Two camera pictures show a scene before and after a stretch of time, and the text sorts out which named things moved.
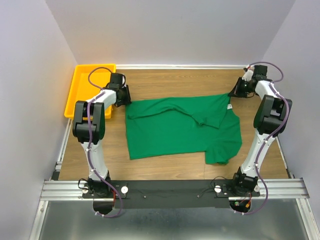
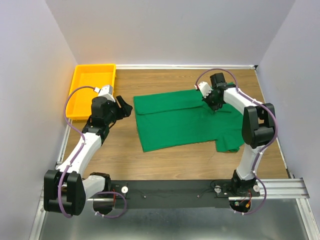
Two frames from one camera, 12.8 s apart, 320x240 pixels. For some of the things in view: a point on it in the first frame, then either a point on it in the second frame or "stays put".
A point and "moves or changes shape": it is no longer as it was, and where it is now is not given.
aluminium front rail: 276,188 stays put
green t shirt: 171,126 moves or changes shape
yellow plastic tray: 81,89 stays put
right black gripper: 236,92 -> 214,107
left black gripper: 127,99 -> 124,111
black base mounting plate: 173,194 stays put
